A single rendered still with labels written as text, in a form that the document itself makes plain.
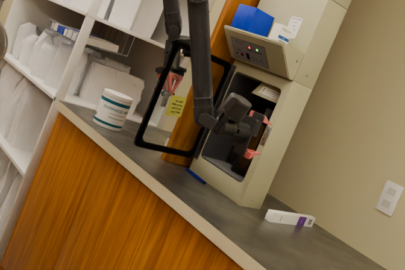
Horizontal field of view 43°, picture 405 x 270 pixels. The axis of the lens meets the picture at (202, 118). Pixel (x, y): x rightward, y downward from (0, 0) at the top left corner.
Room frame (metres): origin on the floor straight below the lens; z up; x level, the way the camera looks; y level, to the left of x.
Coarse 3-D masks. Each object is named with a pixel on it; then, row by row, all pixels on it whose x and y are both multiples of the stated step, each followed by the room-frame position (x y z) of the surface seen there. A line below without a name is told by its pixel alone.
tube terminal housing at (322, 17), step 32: (288, 0) 1.91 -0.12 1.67; (320, 0) 1.80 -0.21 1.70; (320, 32) 1.79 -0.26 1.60; (320, 64) 1.83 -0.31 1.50; (224, 96) 1.99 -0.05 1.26; (288, 96) 1.78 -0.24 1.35; (288, 128) 1.82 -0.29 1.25; (256, 160) 1.78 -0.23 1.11; (224, 192) 1.84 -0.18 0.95; (256, 192) 1.81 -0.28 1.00
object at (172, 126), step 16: (176, 64) 1.81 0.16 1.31; (176, 80) 1.83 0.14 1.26; (160, 96) 1.80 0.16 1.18; (176, 96) 1.85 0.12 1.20; (192, 96) 1.90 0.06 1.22; (160, 112) 1.82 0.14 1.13; (176, 112) 1.87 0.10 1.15; (192, 112) 1.93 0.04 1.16; (160, 128) 1.84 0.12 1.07; (176, 128) 1.89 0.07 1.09; (192, 128) 1.95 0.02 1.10; (160, 144) 1.86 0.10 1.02; (176, 144) 1.91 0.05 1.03; (192, 144) 1.97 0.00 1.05
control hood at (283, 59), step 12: (228, 36) 1.94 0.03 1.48; (240, 36) 1.87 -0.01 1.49; (252, 36) 1.82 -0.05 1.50; (276, 48) 1.73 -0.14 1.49; (288, 48) 1.72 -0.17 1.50; (240, 60) 1.96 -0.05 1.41; (276, 60) 1.77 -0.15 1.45; (288, 60) 1.73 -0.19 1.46; (300, 60) 1.77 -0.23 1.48; (276, 72) 1.80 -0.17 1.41; (288, 72) 1.75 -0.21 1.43
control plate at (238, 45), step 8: (232, 40) 1.93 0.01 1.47; (240, 40) 1.89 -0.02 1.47; (240, 48) 1.91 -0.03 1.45; (248, 48) 1.87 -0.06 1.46; (256, 48) 1.83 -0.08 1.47; (264, 48) 1.79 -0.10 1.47; (240, 56) 1.94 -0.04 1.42; (256, 56) 1.85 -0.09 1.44; (264, 56) 1.81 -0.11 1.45; (264, 64) 1.83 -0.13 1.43
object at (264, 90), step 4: (260, 84) 1.93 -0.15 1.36; (264, 84) 1.91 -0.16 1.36; (268, 84) 1.90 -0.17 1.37; (256, 88) 1.93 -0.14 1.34; (260, 88) 1.91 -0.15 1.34; (264, 88) 1.89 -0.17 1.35; (268, 88) 1.88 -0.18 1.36; (272, 88) 1.88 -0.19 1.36; (276, 88) 1.88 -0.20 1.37; (252, 92) 1.93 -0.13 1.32; (256, 92) 1.90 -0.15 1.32; (260, 92) 1.89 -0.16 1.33; (264, 92) 1.88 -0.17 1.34; (268, 92) 1.87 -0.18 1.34; (272, 92) 1.87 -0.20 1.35; (276, 92) 1.87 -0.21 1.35; (280, 92) 1.87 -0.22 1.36; (260, 96) 1.88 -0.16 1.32; (264, 96) 1.87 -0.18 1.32; (268, 96) 1.87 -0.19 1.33; (272, 96) 1.86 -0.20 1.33; (276, 96) 1.86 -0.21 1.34; (272, 100) 1.86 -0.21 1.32; (276, 100) 1.86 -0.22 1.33
